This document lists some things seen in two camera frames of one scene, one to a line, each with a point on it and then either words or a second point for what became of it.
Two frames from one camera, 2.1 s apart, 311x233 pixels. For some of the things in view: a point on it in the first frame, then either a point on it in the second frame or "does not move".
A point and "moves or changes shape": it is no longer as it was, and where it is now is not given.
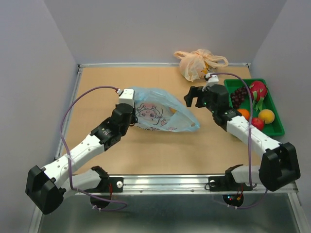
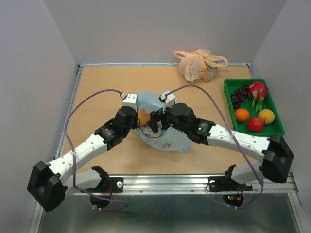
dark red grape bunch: x=238 y=96 does not move
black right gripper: x=195 y=91 → x=156 y=116
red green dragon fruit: x=258 y=90 does not move
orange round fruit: x=244 y=113 does not move
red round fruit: x=258 y=123 does not move
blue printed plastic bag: x=156 y=109 moves or changes shape
